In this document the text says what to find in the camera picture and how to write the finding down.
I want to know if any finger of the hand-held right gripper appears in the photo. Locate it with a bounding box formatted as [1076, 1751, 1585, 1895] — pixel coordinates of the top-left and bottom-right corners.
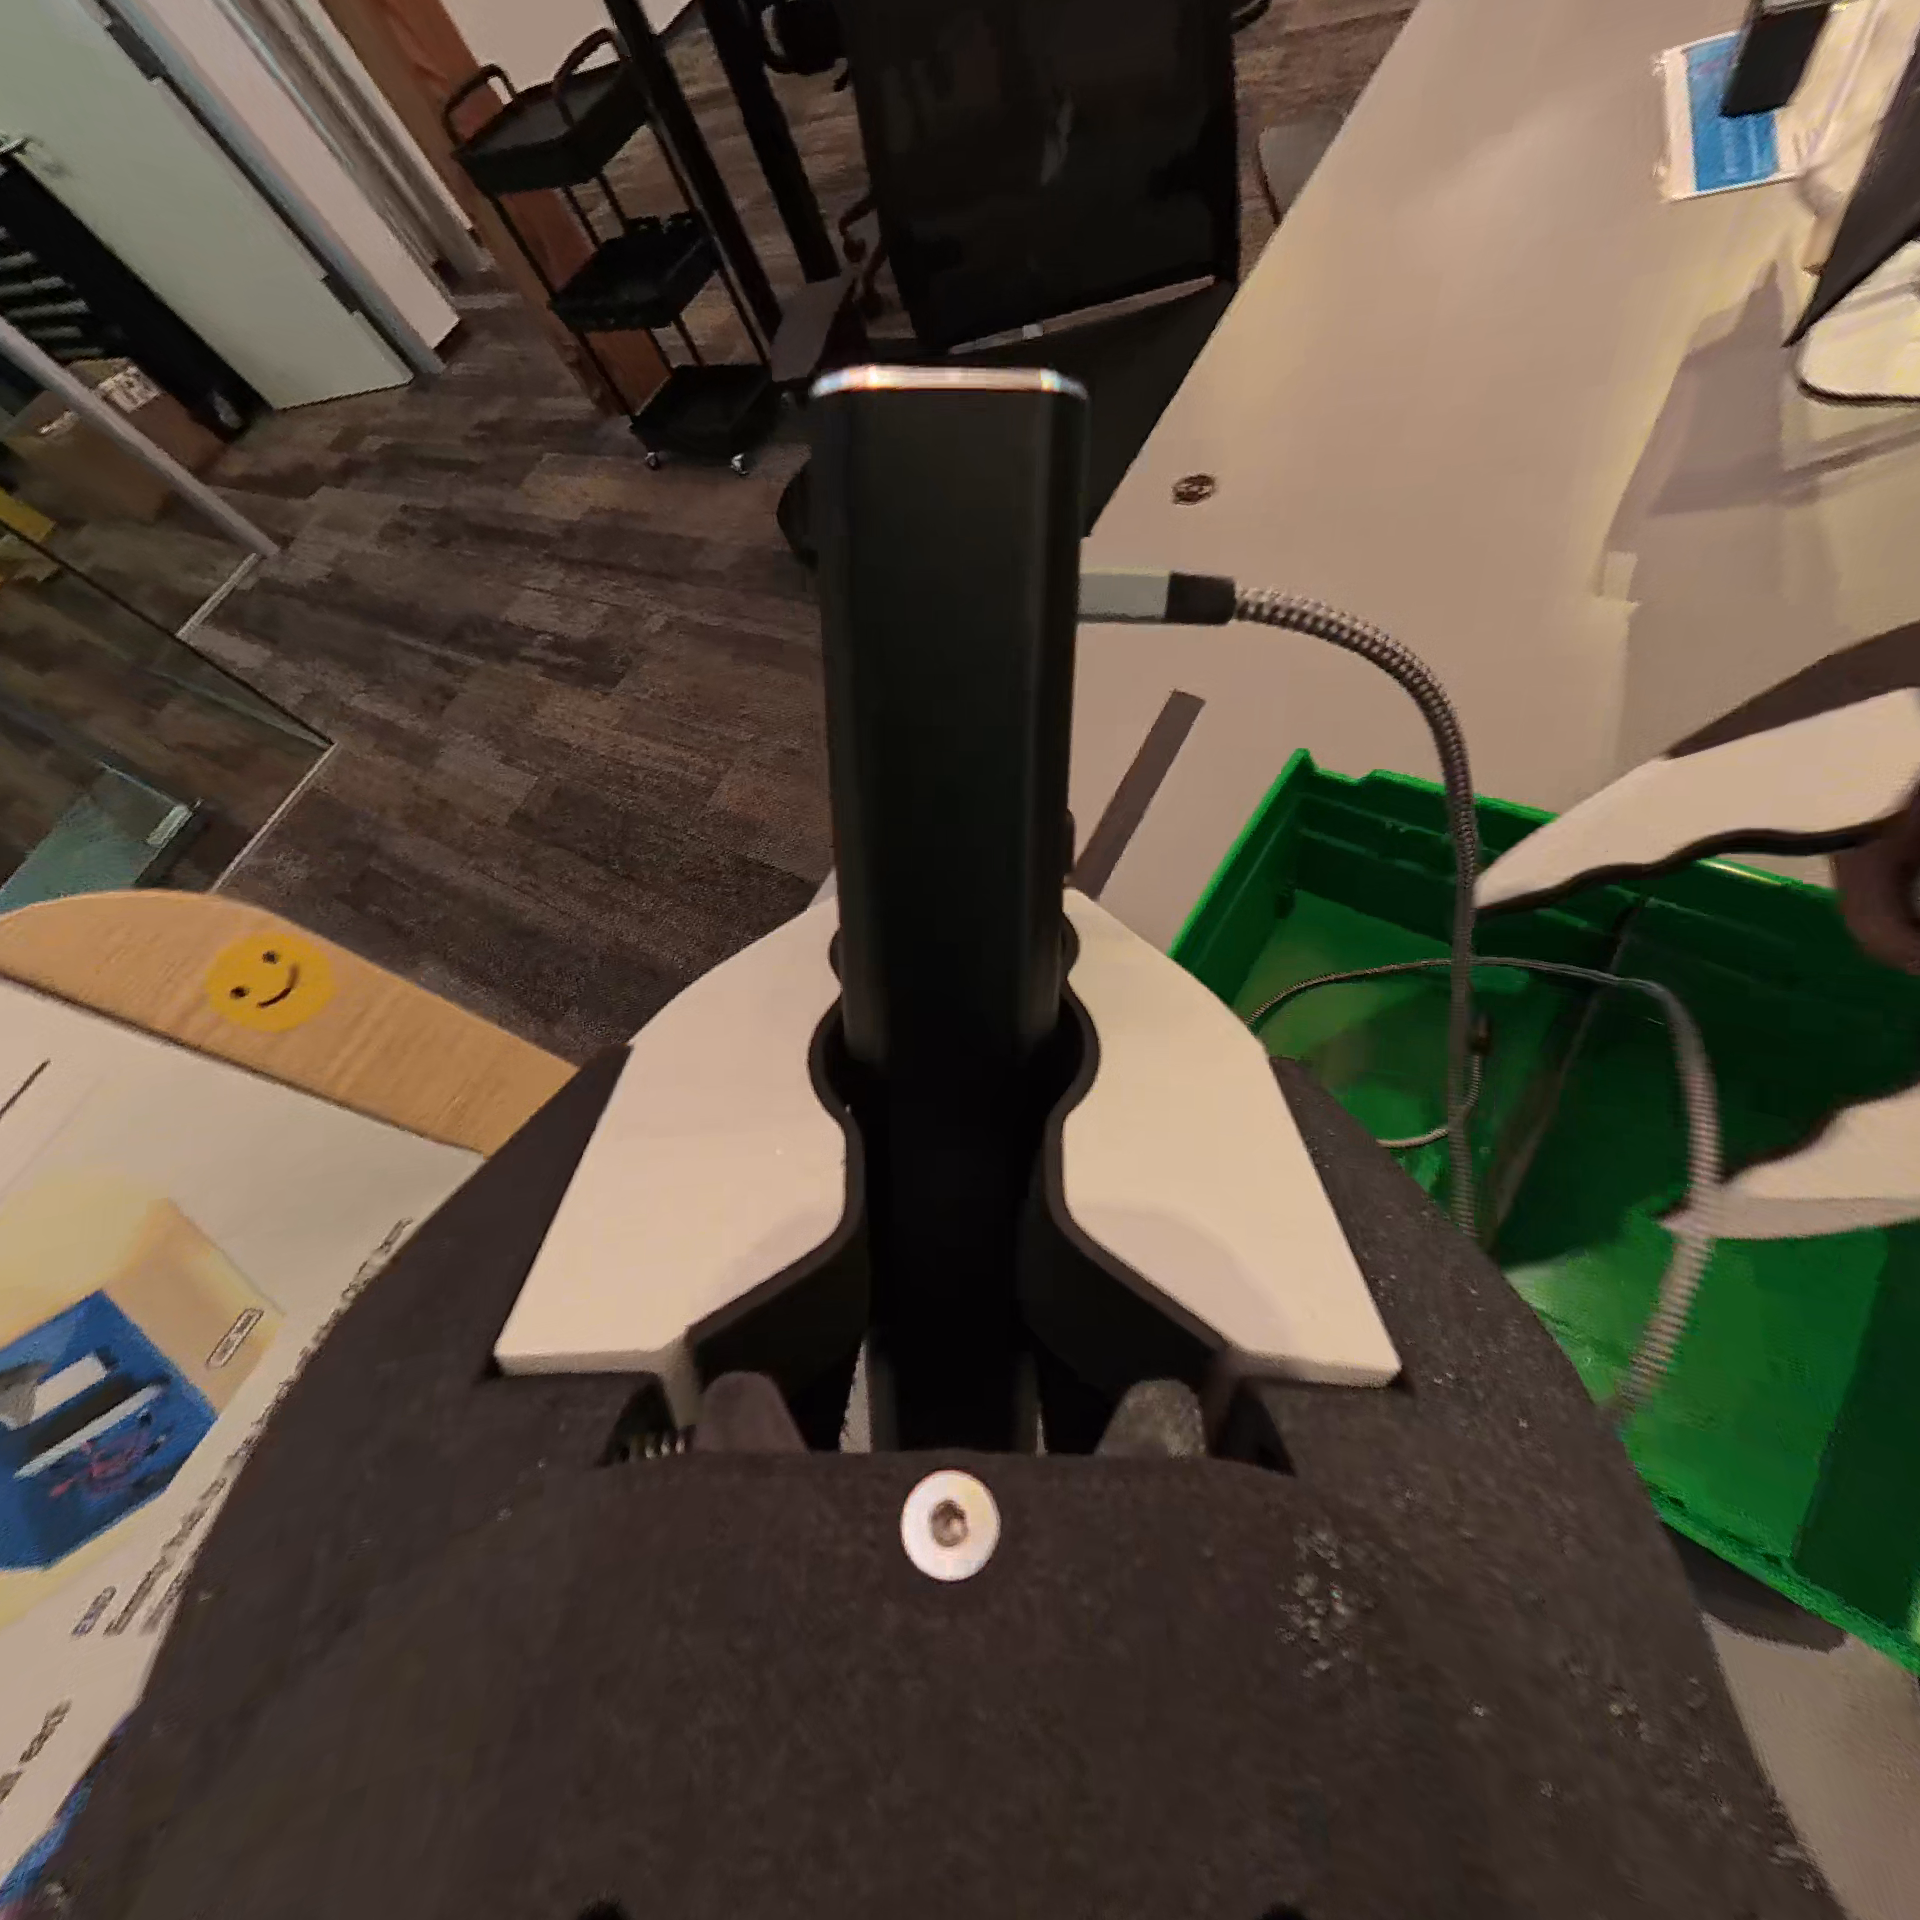
[1662, 1101, 1920, 1242]
[1470, 692, 1920, 916]

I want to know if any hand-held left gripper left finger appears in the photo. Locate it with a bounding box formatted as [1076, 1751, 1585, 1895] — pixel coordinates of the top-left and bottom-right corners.
[491, 878, 873, 1453]

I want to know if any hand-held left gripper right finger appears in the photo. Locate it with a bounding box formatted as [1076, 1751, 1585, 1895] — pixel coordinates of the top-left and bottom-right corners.
[1030, 884, 1407, 1453]

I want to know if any black usb hub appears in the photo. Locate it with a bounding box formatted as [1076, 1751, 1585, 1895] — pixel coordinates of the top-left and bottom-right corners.
[806, 362, 1092, 1455]

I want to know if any silver braided usb cable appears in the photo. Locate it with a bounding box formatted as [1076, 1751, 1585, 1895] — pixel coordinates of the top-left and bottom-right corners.
[1076, 567, 1727, 1420]

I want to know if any green plastic bin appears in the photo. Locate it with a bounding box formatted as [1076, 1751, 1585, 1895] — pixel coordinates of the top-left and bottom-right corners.
[1167, 746, 1920, 1679]

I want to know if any black tape strip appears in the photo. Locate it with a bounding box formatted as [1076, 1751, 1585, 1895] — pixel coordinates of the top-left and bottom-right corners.
[1071, 690, 1210, 903]

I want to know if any yellow smiley sticker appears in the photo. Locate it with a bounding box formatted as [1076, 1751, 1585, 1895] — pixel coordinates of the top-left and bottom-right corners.
[204, 930, 335, 1034]

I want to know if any printed instruction sheet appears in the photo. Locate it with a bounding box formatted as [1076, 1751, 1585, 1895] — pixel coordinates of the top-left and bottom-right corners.
[0, 975, 489, 1898]

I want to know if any blue paper sheet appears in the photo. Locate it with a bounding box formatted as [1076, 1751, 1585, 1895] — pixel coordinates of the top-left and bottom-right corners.
[1654, 29, 1829, 204]

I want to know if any glass partition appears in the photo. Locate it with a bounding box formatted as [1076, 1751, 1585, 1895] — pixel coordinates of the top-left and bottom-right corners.
[0, 496, 338, 903]

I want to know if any black rolling cart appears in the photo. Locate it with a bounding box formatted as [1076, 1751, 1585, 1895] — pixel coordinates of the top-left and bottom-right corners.
[442, 28, 783, 479]

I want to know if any black mesh office chair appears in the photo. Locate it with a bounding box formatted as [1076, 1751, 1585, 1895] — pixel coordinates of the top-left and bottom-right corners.
[773, 0, 1251, 568]

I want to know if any cardboard box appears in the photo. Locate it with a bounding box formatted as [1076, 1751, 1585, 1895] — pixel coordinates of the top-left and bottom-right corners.
[0, 356, 230, 527]

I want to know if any white cabinet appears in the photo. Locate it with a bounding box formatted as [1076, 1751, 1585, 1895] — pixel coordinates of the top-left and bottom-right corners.
[0, 0, 460, 413]

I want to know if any black drawer unit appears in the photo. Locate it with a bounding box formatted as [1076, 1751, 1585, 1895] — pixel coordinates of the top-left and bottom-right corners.
[0, 151, 109, 368]

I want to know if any brown wooden door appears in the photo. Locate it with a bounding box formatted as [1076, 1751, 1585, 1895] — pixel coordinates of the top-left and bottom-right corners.
[319, 0, 609, 413]

